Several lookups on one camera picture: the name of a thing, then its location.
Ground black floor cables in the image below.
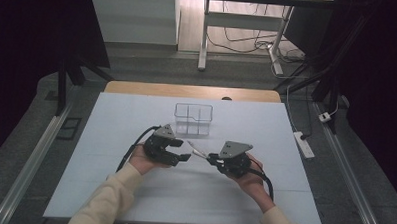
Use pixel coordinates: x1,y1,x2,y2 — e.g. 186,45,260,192
206,1,308,64

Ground black metal stand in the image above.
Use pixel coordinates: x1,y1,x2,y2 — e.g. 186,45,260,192
54,51,116,118
272,8,374,136

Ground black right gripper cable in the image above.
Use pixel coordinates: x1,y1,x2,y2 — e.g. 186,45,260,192
246,167,277,203

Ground person's right hand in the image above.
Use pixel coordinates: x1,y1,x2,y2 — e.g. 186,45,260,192
230,152,275,210

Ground white pen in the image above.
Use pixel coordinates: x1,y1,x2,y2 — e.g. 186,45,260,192
185,140,209,159

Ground wooden table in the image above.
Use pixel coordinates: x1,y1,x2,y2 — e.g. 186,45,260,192
104,81,282,104

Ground white metal desk frame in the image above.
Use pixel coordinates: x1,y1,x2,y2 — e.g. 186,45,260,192
197,0,296,77

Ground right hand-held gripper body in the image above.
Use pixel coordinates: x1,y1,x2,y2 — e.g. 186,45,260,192
215,140,255,180

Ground small white adapter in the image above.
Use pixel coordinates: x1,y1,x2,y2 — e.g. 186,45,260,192
318,111,333,124

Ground aluminium rail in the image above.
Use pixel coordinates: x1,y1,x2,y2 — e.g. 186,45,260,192
0,98,75,224
311,102,391,224

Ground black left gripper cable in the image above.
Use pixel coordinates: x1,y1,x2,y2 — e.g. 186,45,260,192
116,123,162,175

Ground dark curtain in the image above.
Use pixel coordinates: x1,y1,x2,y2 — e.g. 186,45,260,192
326,0,397,207
0,0,113,170

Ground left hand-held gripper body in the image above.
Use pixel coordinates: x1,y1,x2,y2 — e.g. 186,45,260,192
143,123,177,166

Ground white power strip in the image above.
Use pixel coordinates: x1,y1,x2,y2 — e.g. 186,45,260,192
292,130,317,160

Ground white cabinet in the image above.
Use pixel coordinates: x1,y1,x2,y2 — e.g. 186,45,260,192
88,0,181,46

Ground clear plastic organizer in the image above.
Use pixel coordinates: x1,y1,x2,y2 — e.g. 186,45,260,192
173,102,215,138

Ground person's left hand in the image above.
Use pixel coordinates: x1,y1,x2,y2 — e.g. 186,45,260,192
127,143,171,176

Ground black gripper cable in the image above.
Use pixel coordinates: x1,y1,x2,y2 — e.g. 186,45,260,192
246,167,277,203
116,123,162,175

